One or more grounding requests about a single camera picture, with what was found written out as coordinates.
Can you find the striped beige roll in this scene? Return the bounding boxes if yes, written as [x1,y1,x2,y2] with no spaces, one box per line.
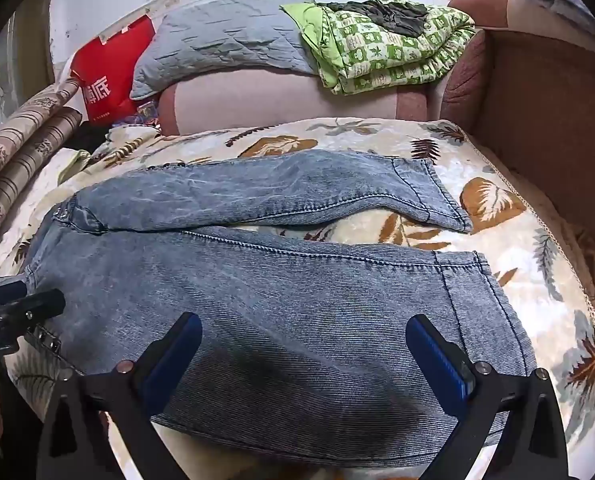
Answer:
[0,76,82,173]
[0,106,84,273]

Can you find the blue denim pants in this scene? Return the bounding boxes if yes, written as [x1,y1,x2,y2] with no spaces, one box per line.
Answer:
[20,149,537,448]

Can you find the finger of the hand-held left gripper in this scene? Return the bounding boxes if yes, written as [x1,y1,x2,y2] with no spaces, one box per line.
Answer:
[6,288,67,333]
[0,279,29,307]

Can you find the colourful printed cloth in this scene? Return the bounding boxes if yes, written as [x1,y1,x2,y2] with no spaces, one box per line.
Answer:
[112,101,162,128]

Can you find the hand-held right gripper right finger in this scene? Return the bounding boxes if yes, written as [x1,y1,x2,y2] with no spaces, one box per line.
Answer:
[406,314,571,480]

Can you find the dark grey garment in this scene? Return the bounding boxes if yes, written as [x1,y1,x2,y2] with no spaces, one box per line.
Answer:
[322,0,431,39]

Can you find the red paper bag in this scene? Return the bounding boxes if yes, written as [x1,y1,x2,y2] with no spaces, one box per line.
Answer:
[70,14,157,127]

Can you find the leaf print blanket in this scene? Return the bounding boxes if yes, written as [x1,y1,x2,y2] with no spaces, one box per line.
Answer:
[0,117,595,480]

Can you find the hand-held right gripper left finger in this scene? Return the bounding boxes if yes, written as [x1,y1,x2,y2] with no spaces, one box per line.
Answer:
[36,311,203,480]

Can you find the light green cloth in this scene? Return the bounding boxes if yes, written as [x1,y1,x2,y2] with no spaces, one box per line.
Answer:
[56,148,92,184]

